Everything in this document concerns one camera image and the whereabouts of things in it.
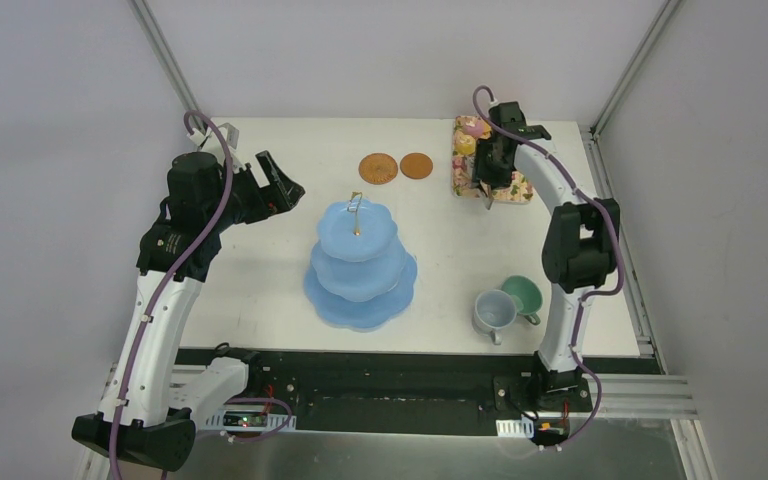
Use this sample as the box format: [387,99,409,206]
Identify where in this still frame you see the metal serving tongs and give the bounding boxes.
[472,180,494,210]

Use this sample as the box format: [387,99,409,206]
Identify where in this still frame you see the yellow frosted donut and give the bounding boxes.
[454,132,477,156]

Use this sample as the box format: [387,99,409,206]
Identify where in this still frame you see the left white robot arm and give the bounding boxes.
[71,123,304,476]

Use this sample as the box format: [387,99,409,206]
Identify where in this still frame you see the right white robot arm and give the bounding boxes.
[473,102,620,410]

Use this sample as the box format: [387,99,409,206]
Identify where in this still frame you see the floral serving tray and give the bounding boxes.
[451,115,534,204]

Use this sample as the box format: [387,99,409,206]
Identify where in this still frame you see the smooth wooden coaster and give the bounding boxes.
[399,152,434,180]

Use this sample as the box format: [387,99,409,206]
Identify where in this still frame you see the woven rattan coaster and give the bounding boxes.
[358,153,399,185]

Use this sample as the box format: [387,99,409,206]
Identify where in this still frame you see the blue three-tier cake stand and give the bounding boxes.
[303,191,418,331]

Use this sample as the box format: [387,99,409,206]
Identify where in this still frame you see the green ceramic cup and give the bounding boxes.
[501,275,544,326]

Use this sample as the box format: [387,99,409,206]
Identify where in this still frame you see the grey-blue ceramic mug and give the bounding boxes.
[472,289,518,346]

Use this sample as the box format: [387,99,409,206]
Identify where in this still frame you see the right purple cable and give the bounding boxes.
[471,84,626,453]

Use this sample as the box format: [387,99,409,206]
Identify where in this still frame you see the purple cable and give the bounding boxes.
[471,84,626,453]
[106,109,235,480]

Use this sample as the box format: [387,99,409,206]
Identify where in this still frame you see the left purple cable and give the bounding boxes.
[106,109,235,480]

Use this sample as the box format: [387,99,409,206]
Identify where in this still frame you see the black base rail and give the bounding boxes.
[176,344,657,437]

